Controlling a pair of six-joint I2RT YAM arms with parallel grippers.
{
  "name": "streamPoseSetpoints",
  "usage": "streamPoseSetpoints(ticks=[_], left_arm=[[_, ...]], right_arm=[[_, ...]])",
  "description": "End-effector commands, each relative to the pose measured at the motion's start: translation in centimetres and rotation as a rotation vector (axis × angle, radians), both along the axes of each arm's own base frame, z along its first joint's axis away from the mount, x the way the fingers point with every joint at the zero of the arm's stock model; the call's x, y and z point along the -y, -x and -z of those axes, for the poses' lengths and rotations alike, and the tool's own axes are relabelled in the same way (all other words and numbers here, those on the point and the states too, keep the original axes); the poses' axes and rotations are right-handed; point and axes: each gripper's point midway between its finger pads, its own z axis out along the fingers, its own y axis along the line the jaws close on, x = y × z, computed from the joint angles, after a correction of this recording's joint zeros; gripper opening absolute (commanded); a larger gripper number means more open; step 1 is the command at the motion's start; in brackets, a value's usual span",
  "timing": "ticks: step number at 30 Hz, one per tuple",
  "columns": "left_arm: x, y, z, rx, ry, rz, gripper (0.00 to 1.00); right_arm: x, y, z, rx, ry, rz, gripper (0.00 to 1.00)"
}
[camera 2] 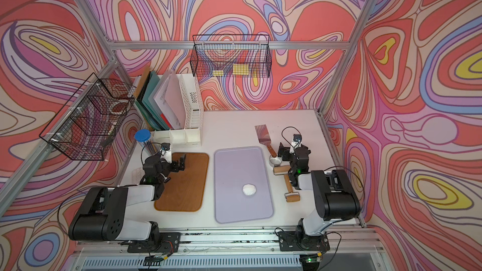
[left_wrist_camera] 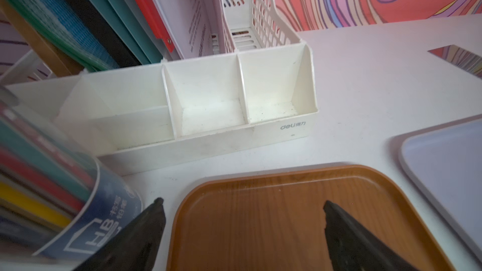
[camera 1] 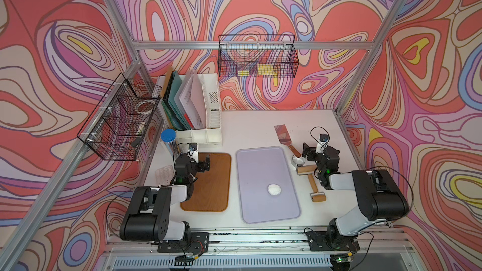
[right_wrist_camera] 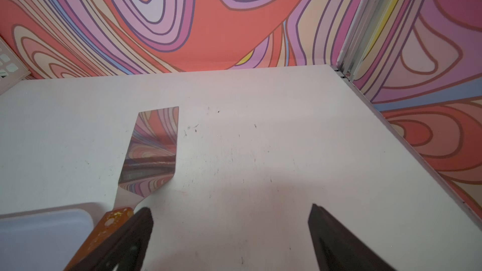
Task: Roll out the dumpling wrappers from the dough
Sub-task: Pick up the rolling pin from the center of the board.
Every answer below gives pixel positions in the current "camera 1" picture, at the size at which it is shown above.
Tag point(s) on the green folder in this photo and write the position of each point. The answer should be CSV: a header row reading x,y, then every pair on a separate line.
x,y
174,101

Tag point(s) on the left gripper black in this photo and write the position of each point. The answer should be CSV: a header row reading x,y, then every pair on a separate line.
x,y
199,167

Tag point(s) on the brown wooden tray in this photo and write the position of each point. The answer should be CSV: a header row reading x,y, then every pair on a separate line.
x,y
211,190

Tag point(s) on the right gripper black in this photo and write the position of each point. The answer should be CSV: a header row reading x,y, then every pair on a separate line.
x,y
310,150

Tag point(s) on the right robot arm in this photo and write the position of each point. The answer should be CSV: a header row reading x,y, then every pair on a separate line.
x,y
379,199

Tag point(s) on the clear plastic mold tray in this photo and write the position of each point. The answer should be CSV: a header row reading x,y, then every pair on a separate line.
x,y
164,176

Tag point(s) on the white paper folder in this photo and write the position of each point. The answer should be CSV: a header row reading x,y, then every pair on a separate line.
x,y
192,100

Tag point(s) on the round metal cutter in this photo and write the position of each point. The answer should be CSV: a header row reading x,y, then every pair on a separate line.
x,y
298,161

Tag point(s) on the white file organizer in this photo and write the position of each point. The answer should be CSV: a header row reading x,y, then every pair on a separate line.
x,y
212,134

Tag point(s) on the black wire basket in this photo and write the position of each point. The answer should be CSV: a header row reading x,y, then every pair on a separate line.
x,y
115,132
239,54

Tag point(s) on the tape roll in basket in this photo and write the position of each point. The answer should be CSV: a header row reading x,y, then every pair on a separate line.
x,y
145,107

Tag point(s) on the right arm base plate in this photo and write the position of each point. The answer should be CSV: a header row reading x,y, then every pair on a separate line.
x,y
327,241

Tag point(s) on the yellow sticky note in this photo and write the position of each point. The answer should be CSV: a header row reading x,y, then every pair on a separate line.
x,y
265,69

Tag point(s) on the blue lid clear jar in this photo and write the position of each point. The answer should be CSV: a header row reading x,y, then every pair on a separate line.
x,y
168,136

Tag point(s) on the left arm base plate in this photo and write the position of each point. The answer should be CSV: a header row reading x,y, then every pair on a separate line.
x,y
195,242

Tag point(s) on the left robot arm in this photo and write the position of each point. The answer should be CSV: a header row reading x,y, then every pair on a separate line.
x,y
147,218

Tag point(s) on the lilac plastic cutting mat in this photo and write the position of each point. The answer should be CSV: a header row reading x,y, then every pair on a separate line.
x,y
257,168

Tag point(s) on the wooden dough roller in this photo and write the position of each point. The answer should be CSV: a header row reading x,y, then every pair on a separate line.
x,y
309,172

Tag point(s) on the black wire basket left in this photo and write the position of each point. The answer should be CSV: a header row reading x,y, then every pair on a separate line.
x,y
115,132

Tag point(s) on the white dough piece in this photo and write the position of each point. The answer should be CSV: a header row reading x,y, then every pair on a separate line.
x,y
274,189

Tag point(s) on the black wire basket back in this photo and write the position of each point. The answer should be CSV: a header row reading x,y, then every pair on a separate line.
x,y
239,54

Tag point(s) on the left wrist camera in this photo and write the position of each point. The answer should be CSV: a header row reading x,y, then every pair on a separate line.
x,y
192,149

